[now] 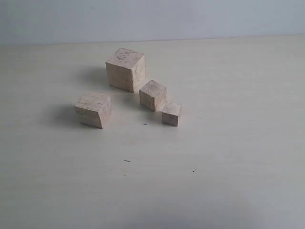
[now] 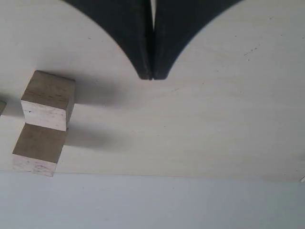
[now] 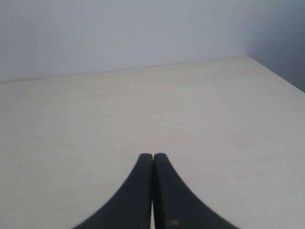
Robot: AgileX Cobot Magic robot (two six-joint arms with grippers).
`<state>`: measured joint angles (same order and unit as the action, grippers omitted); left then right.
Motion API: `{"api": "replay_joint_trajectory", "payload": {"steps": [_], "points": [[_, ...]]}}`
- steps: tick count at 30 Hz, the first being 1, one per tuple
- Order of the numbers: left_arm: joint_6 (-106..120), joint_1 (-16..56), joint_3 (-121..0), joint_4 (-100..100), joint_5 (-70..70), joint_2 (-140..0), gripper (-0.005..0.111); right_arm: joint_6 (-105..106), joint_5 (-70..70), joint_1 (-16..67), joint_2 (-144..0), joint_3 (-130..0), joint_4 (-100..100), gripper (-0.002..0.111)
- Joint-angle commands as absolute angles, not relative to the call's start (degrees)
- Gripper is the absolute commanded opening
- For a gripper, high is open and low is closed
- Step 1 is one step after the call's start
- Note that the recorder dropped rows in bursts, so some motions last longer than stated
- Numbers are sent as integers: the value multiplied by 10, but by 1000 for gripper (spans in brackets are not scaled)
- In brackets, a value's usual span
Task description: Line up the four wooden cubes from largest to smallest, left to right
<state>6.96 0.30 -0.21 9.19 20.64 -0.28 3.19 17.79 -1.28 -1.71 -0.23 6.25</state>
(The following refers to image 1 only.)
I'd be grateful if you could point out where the second largest wooden cube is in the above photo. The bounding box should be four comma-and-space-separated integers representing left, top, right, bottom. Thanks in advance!
74, 92, 112, 129

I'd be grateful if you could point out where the third largest wooden cube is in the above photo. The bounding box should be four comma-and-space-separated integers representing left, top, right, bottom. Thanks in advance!
139, 80, 167, 112

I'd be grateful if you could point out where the smallest wooden cube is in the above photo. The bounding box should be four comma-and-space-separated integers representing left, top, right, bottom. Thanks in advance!
162, 101, 182, 127

